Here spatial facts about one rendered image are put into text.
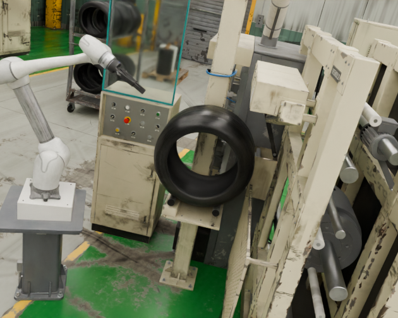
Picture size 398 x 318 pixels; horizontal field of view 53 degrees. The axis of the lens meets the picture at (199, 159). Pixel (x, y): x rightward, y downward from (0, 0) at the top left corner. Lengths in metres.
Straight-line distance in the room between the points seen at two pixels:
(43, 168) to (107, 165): 0.84
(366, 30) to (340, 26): 5.78
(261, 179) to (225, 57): 0.82
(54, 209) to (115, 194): 0.89
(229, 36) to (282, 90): 0.70
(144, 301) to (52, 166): 1.19
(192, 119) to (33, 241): 1.31
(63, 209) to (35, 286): 0.68
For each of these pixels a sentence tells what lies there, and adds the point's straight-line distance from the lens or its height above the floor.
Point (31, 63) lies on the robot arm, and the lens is 2.45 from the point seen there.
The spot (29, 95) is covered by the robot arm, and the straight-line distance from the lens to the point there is 2.67.
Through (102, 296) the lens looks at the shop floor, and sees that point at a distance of 3.06.
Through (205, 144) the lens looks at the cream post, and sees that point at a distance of 2.63.
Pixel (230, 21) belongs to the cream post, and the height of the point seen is 1.96.
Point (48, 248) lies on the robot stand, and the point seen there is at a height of 0.40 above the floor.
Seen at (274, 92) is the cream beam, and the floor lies 1.75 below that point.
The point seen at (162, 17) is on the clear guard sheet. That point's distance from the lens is 2.90.
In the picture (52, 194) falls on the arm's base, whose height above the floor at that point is 0.79.
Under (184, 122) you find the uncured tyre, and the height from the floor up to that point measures 1.42.
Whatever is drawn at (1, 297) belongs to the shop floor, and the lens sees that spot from 3.10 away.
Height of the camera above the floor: 2.15
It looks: 24 degrees down
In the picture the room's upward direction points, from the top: 11 degrees clockwise
